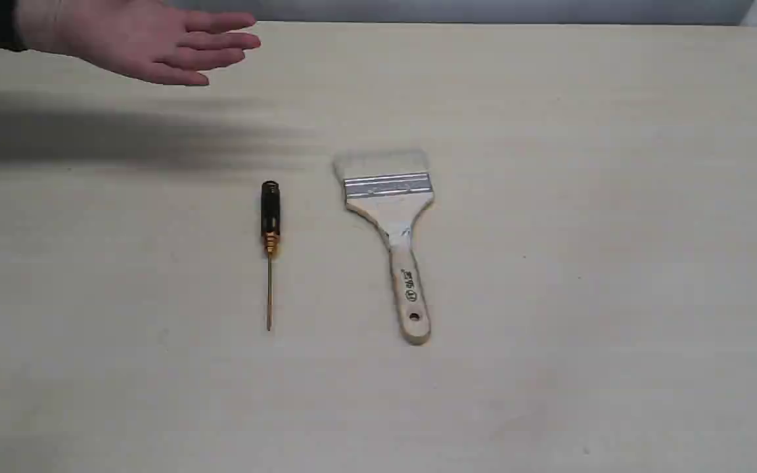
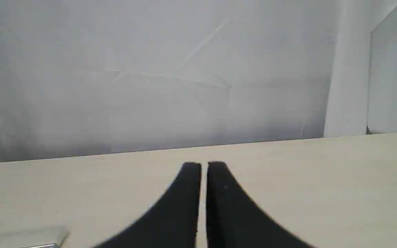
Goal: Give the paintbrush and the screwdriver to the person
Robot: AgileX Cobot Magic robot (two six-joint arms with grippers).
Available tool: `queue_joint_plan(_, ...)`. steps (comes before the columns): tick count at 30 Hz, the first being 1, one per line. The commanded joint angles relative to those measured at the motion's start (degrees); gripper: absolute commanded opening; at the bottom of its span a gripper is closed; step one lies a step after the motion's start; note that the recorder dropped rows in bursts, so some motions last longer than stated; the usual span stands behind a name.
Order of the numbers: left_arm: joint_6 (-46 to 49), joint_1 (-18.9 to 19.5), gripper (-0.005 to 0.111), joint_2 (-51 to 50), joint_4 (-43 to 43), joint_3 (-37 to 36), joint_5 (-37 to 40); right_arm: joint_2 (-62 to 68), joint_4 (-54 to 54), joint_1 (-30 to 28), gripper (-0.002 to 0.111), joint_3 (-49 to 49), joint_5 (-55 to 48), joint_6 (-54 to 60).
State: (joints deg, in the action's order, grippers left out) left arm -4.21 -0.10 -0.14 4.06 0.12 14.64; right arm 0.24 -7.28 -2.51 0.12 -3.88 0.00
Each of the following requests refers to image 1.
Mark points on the open human hand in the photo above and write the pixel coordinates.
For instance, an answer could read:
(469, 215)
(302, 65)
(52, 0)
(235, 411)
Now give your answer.
(145, 40)

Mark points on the black and gold screwdriver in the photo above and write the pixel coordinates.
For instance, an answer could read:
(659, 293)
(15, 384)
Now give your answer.
(270, 227)

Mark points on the wooden handled paint brush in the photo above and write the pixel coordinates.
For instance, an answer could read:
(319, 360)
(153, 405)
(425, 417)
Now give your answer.
(391, 190)

